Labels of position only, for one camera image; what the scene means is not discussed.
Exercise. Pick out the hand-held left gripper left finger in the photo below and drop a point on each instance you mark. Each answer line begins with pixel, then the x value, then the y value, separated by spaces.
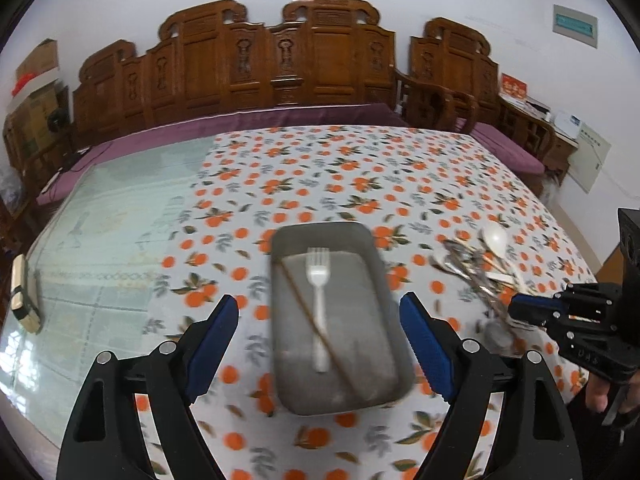
pixel 215 345

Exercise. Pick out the stack of cardboard boxes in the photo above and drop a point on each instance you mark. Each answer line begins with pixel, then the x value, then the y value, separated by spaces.
pixel 30 115

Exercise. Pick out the red card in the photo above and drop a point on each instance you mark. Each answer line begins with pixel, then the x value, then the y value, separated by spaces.
pixel 514 86

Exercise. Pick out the green wall electrical panel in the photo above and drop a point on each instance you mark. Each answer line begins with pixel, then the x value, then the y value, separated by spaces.
pixel 575 25

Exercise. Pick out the carved wooden bench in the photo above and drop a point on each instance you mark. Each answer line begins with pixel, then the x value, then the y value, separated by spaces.
pixel 210 60

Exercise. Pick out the carved wooden armchair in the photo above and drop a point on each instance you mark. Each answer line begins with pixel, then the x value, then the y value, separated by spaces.
pixel 450 70

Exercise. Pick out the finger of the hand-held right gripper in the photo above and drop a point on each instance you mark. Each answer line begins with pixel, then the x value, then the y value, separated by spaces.
pixel 530 307

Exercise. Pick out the purple bench cushion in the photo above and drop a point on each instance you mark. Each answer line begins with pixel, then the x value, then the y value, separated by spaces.
pixel 165 127

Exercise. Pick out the small cream black device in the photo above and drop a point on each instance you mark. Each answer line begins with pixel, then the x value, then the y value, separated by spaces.
pixel 24 300

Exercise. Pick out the white wall panel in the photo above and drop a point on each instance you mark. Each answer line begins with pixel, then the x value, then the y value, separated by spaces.
pixel 590 157

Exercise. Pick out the black fan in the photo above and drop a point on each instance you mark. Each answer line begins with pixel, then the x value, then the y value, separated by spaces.
pixel 59 121

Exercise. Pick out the purple armchair cushion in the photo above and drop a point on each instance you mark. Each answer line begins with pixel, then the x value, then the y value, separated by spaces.
pixel 510 147

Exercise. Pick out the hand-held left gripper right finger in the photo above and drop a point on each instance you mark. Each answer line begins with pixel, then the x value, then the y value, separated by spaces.
pixel 425 345

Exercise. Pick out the small metal spoon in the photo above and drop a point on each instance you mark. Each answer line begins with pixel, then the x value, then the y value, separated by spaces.
pixel 440 262

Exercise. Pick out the large metal spoon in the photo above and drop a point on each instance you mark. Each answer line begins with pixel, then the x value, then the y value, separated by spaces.
pixel 496 336

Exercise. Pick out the white plastic fork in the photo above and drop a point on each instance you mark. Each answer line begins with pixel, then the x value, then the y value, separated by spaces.
pixel 318 310

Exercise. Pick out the wooden chopstick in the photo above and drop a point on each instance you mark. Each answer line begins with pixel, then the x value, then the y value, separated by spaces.
pixel 500 263
pixel 305 307

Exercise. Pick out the person's right hand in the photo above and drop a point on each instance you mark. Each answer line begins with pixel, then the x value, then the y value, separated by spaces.
pixel 596 395

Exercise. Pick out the orange print tablecloth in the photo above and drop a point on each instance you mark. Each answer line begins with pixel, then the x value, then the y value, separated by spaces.
pixel 350 175

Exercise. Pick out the white box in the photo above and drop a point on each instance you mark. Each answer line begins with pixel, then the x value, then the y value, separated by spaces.
pixel 567 124

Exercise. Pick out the wooden side table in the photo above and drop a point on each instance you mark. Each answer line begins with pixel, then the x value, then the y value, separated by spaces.
pixel 555 155

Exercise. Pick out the metal tray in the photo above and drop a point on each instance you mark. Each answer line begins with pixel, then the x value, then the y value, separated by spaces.
pixel 360 340

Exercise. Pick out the open cardboard box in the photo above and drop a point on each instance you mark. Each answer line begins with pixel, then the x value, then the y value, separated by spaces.
pixel 37 60

